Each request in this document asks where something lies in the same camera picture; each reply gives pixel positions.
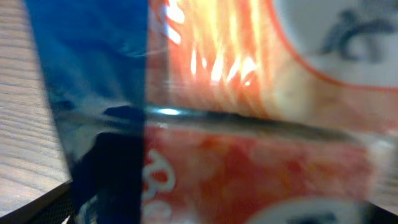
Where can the multicolour Kleenex tissue multipack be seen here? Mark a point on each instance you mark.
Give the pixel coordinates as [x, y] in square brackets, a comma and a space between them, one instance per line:
[223, 111]

